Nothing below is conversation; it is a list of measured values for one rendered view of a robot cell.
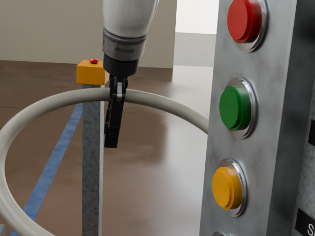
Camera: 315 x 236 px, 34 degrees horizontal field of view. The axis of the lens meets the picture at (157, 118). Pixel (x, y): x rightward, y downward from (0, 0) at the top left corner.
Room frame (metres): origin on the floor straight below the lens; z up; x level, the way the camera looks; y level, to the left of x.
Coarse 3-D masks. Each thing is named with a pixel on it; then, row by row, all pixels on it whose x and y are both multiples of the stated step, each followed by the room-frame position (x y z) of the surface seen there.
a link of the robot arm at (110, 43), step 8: (104, 32) 1.03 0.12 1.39; (104, 40) 1.04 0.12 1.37; (112, 40) 1.02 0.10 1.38; (120, 40) 1.01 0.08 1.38; (128, 40) 1.01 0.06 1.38; (136, 40) 1.02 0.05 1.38; (144, 40) 1.04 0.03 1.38; (104, 48) 1.04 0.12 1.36; (112, 48) 1.02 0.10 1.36; (120, 48) 1.02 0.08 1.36; (128, 48) 1.02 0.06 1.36; (136, 48) 1.03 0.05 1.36; (112, 56) 1.02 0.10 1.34; (120, 56) 1.02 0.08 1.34; (128, 56) 1.03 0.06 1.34; (136, 56) 1.03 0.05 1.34
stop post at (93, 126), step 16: (80, 64) 2.10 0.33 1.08; (96, 64) 2.12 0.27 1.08; (80, 80) 2.09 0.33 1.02; (96, 80) 2.08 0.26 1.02; (96, 112) 2.10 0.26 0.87; (96, 128) 2.10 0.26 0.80; (96, 144) 2.10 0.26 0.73; (96, 160) 2.10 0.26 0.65; (96, 176) 2.10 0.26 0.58; (96, 192) 2.10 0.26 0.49; (96, 208) 2.10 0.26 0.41; (96, 224) 2.10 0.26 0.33
